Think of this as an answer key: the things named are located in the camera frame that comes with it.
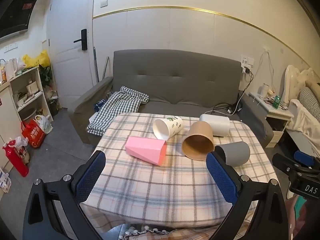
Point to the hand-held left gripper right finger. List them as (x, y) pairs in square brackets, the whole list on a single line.
[(221, 180)]

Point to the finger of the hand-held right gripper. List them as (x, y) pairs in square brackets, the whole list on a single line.
[(303, 156), (282, 163)]

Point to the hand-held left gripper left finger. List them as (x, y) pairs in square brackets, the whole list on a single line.
[(90, 177)]

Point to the person's right forearm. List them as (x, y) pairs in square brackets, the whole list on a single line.
[(295, 220)]

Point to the grey cup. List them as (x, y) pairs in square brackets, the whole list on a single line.
[(237, 152)]

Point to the brown paper cup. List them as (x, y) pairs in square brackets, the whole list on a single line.
[(200, 132)]

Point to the plain white cup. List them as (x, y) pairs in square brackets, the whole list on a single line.
[(217, 125)]

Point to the pink faceted cup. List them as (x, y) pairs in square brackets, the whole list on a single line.
[(145, 150)]

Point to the white cup with green print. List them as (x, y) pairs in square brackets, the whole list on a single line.
[(167, 127)]

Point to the white bed sheet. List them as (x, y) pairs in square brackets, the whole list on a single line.
[(303, 120)]

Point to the white nightstand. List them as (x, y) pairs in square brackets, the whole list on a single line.
[(277, 120)]

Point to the striped pillow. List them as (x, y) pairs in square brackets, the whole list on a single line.
[(310, 100)]

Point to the plaid tablecloth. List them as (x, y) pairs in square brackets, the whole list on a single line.
[(162, 185)]

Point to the green bottle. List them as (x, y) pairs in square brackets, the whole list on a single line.
[(276, 102)]

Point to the white plastic bag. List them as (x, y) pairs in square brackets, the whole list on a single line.
[(44, 124)]

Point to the red gift bag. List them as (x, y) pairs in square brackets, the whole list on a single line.
[(33, 133)]

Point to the blue can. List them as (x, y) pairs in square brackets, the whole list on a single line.
[(99, 105)]

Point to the red bottle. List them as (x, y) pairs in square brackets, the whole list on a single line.
[(17, 162)]

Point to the cream bed headboard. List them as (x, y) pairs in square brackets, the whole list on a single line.
[(291, 82)]

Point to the green checked cloth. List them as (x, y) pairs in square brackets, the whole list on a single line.
[(117, 107)]

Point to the fringed plaid cloth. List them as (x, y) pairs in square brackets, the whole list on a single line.
[(155, 233)]

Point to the white shelf unit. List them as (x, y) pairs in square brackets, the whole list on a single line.
[(41, 97)]

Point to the white door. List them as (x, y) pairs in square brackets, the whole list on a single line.
[(67, 75)]

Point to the grey sofa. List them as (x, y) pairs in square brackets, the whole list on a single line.
[(175, 80)]

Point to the green plant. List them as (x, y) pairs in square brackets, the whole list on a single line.
[(46, 76)]

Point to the metal stick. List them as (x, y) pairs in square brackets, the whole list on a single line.
[(105, 67)]

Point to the green mop stick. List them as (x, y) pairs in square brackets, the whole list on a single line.
[(95, 65)]

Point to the yellow plastic bag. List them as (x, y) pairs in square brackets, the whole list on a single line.
[(37, 58)]

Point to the white kettle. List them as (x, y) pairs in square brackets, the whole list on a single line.
[(11, 68)]

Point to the black range hood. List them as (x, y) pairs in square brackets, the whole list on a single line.
[(17, 15)]

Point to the white wall outlet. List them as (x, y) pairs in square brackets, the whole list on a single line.
[(247, 60)]

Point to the white light switch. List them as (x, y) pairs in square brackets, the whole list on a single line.
[(104, 3)]

